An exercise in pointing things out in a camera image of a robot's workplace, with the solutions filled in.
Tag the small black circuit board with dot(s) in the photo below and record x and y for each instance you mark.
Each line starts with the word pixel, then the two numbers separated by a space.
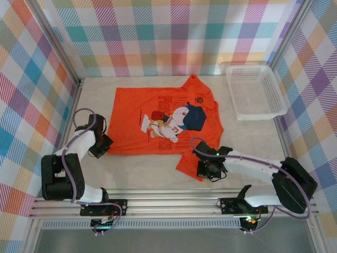
pixel 250 222
pixel 101 224

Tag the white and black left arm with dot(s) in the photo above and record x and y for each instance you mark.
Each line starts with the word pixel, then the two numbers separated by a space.
pixel 79 143

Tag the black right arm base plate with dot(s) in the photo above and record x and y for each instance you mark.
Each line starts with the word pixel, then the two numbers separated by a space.
pixel 229 206

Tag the grey metal panel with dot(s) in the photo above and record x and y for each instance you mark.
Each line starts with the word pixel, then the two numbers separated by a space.
pixel 171 242

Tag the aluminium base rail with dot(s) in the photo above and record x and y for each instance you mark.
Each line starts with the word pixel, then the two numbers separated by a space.
pixel 171 204

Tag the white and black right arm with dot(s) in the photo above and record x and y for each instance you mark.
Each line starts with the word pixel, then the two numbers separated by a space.
pixel 247 166

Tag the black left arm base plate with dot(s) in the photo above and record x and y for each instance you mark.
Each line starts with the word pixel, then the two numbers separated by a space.
pixel 84 208

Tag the aluminium frame post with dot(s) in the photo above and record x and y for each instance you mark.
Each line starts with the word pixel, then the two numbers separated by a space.
pixel 61 44
pixel 291 31

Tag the orange t-shirt with cartoon print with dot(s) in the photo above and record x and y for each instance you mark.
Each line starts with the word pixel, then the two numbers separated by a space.
pixel 126 105

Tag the white plastic basket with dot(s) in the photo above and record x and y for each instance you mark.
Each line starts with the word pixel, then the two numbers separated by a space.
pixel 255 89

